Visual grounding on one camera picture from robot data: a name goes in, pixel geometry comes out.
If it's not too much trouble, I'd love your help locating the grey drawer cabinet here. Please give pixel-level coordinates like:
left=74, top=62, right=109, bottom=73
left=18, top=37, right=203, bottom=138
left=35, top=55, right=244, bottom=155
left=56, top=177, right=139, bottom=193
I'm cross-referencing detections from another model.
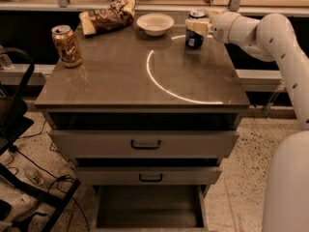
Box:
left=34, top=11, right=251, bottom=232

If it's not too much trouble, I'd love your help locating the white bowl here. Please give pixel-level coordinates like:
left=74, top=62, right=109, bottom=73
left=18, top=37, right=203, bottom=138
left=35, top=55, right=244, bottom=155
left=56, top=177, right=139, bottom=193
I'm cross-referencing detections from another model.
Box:
left=136, top=14, right=174, bottom=37

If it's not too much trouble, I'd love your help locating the brown chip bag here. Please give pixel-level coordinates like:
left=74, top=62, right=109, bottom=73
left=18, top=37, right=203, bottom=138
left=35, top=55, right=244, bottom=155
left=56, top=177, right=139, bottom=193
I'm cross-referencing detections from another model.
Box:
left=79, top=0, right=135, bottom=36

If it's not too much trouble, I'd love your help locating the blue pepsi can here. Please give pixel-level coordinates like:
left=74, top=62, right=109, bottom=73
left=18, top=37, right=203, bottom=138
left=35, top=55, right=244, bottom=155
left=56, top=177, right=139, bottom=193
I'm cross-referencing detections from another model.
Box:
left=185, top=10, right=206, bottom=48

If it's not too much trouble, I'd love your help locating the orange soda can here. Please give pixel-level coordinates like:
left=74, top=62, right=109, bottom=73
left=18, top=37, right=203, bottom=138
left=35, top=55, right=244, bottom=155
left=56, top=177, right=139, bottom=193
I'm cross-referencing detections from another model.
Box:
left=51, top=25, right=82, bottom=68

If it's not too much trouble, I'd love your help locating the black folding chair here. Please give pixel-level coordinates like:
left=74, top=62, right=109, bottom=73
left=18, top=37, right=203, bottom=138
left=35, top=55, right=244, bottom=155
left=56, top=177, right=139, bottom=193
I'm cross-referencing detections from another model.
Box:
left=0, top=47, right=81, bottom=232

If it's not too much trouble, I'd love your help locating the grey drawer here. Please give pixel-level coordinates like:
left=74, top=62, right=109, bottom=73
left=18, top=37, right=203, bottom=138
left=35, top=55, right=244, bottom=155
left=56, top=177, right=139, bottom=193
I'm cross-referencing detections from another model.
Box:
left=74, top=167, right=222, bottom=186
left=49, top=130, right=239, bottom=159

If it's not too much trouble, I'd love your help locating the clear plastic water bottle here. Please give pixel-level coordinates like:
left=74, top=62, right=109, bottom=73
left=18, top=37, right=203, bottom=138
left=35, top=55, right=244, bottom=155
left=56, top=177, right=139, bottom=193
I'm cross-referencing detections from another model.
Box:
left=23, top=165, right=44, bottom=186

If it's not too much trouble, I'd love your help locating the top grey drawer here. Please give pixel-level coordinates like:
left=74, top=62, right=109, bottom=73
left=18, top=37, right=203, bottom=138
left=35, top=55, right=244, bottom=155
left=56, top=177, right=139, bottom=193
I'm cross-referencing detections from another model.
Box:
left=49, top=130, right=239, bottom=159

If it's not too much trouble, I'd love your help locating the middle grey drawer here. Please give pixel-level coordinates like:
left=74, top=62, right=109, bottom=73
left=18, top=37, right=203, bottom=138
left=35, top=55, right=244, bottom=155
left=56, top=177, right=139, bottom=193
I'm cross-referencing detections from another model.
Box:
left=74, top=167, right=222, bottom=186

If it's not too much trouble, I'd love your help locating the bottom open drawer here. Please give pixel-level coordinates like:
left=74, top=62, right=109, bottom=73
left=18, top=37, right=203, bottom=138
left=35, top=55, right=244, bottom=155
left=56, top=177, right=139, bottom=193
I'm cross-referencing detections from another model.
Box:
left=91, top=186, right=208, bottom=232

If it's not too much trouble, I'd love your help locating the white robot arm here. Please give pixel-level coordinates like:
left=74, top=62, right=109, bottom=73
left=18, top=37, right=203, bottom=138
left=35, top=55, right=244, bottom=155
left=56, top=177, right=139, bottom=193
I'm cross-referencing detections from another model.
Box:
left=185, top=11, right=309, bottom=232

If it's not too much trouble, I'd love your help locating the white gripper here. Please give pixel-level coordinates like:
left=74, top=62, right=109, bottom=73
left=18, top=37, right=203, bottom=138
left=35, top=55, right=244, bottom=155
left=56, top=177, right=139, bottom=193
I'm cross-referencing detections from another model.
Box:
left=185, top=10, right=240, bottom=44

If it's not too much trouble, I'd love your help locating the black floor cable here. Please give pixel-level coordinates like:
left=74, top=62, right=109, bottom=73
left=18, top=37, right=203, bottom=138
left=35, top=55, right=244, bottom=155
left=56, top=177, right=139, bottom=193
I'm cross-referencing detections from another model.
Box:
left=9, top=119, right=91, bottom=232

